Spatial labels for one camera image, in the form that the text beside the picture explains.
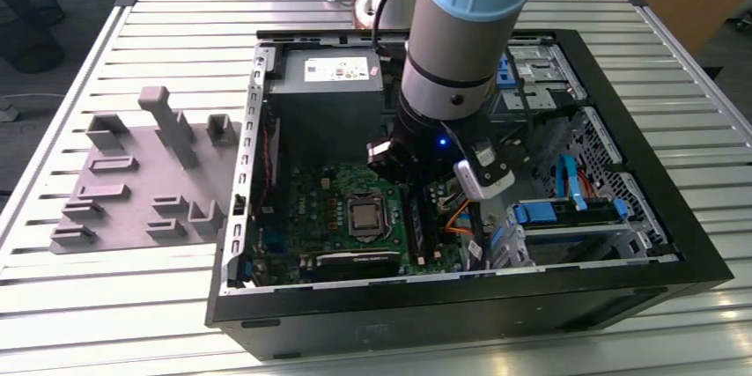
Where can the black PC case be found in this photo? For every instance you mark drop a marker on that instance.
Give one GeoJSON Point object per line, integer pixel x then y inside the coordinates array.
{"type": "Point", "coordinates": [411, 319]}

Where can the silver disk bay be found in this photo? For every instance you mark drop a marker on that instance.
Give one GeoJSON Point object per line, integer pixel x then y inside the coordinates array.
{"type": "Point", "coordinates": [587, 230]}

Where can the hard disk in blue carrier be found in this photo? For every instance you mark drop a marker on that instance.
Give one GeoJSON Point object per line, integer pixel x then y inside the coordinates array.
{"type": "Point", "coordinates": [538, 213]}

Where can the black graphics card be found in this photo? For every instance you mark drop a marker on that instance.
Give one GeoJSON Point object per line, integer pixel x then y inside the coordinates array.
{"type": "Point", "coordinates": [352, 266]}

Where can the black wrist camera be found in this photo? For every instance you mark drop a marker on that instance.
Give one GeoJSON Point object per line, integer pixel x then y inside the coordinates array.
{"type": "Point", "coordinates": [384, 160]}

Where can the black mesh waste bin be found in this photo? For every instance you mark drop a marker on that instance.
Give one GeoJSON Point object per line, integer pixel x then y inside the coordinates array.
{"type": "Point", "coordinates": [30, 41]}

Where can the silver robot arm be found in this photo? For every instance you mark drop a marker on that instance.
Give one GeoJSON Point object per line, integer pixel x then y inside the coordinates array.
{"type": "Point", "coordinates": [458, 41]}

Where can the silver drive cage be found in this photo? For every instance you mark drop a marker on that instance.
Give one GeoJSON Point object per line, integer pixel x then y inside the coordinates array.
{"type": "Point", "coordinates": [540, 98]}

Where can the black RAM slot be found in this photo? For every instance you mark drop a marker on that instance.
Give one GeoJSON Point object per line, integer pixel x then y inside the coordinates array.
{"type": "Point", "coordinates": [424, 226]}
{"type": "Point", "coordinates": [407, 217]}

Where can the grey power supply unit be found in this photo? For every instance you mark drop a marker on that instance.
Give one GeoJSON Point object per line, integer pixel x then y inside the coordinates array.
{"type": "Point", "coordinates": [330, 120]}

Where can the green motherboard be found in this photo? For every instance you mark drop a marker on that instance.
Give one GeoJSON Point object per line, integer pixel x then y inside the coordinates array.
{"type": "Point", "coordinates": [306, 182]}

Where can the grey parts rack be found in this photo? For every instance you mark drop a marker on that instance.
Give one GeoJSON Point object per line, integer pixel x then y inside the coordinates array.
{"type": "Point", "coordinates": [152, 164]}

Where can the blue drive latch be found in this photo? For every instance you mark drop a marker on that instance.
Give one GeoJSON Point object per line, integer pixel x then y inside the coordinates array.
{"type": "Point", "coordinates": [506, 76]}

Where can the silver CPU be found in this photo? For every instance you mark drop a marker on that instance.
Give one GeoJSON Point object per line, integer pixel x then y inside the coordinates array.
{"type": "Point", "coordinates": [366, 216]}

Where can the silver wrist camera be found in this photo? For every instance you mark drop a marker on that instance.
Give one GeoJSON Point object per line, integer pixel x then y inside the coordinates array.
{"type": "Point", "coordinates": [472, 186]}

